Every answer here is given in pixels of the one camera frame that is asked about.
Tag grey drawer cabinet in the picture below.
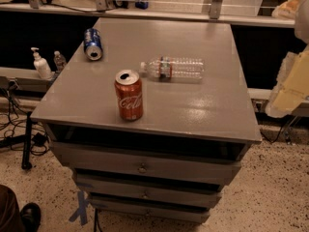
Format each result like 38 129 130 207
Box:
30 17 263 224

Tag black floor cables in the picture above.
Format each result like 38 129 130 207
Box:
0 80 51 157

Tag red coca-cola can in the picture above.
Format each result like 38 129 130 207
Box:
114 70 143 121

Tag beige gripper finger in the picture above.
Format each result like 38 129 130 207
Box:
266 50 309 118

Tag blue tape cross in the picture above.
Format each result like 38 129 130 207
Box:
69 189 91 226

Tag black shoe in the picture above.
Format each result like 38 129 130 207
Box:
20 202 42 232

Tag small clear bottle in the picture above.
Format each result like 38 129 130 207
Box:
54 51 67 72

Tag black stand leg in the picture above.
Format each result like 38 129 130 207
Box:
21 112 32 170

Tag blue pepsi can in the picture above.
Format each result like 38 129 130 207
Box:
84 28 103 61

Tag clear plastic water bottle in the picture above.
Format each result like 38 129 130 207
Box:
140 56 205 81

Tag brown trouser leg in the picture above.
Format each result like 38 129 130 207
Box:
0 185 25 232

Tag top drawer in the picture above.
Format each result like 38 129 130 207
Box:
50 142 240 186

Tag middle drawer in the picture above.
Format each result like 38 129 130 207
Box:
73 173 221 208

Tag bottom drawer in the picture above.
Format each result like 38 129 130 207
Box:
88 196 210 223

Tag drawer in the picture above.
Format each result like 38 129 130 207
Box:
73 173 221 208
50 142 240 186
88 196 210 223

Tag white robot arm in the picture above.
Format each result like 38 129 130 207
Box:
266 0 309 118

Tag white pump dispenser bottle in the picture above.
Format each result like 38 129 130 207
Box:
31 47 52 79

